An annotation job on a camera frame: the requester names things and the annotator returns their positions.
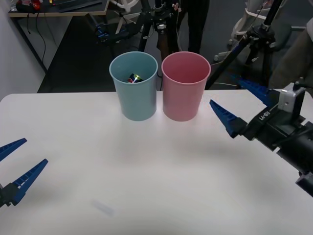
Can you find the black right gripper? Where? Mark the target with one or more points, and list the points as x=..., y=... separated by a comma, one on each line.
x=266, y=124

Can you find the desk with dark frame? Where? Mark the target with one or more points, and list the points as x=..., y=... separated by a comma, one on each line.
x=80, y=11

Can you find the white wheeled chair base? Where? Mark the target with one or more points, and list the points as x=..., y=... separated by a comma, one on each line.
x=234, y=29

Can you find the person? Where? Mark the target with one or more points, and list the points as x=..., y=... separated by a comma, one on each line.
x=198, y=22
x=293, y=58

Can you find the pale blue plastic bin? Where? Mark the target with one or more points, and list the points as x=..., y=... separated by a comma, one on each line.
x=134, y=102

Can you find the dark blue drink can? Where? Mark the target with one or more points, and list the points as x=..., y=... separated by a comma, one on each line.
x=134, y=78

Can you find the silver-grey and black right arm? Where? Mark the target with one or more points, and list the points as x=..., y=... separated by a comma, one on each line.
x=298, y=154

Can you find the black camera tripod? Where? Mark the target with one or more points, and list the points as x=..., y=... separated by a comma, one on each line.
x=159, y=29
x=259, y=36

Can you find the pink plastic bin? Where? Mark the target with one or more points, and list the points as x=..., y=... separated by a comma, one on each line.
x=183, y=98

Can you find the blue and black device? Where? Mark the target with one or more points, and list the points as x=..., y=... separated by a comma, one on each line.
x=110, y=34

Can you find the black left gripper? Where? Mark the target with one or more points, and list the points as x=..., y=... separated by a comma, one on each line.
x=2, y=197

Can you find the white office chair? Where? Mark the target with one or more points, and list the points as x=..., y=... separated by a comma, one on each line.
x=126, y=14

